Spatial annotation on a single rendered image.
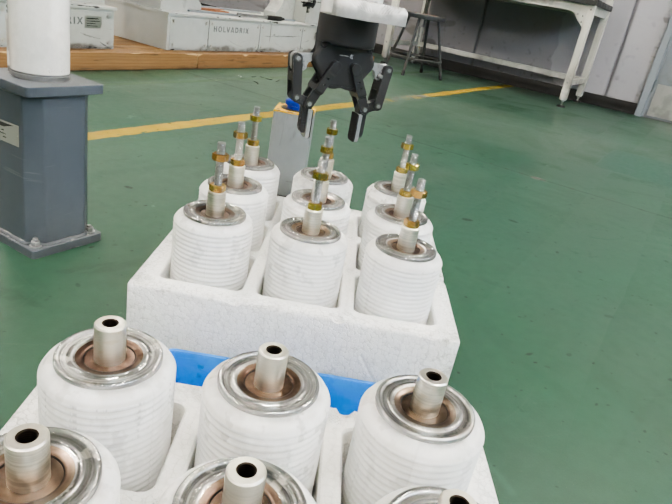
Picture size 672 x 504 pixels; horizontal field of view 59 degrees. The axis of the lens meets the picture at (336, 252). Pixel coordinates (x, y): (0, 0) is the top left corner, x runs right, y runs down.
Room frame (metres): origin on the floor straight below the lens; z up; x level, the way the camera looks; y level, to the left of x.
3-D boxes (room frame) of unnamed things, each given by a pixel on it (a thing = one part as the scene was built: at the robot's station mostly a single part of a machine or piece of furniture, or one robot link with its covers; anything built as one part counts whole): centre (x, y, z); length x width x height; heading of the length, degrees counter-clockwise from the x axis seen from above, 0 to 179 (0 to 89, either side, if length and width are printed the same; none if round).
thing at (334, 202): (0.79, 0.04, 0.25); 0.08 x 0.08 x 0.01
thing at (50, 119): (1.01, 0.55, 0.15); 0.15 x 0.15 x 0.30; 62
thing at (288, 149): (1.08, 0.12, 0.16); 0.07 x 0.07 x 0.31; 1
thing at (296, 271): (0.67, 0.04, 0.16); 0.10 x 0.10 x 0.18
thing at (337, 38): (0.79, 0.04, 0.45); 0.08 x 0.08 x 0.09
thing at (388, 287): (0.68, -0.08, 0.16); 0.10 x 0.10 x 0.18
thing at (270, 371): (0.36, 0.03, 0.26); 0.02 x 0.02 x 0.03
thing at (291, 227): (0.67, 0.04, 0.25); 0.08 x 0.08 x 0.01
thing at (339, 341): (0.79, 0.04, 0.09); 0.39 x 0.39 x 0.18; 1
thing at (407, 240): (0.68, -0.08, 0.26); 0.02 x 0.02 x 0.03
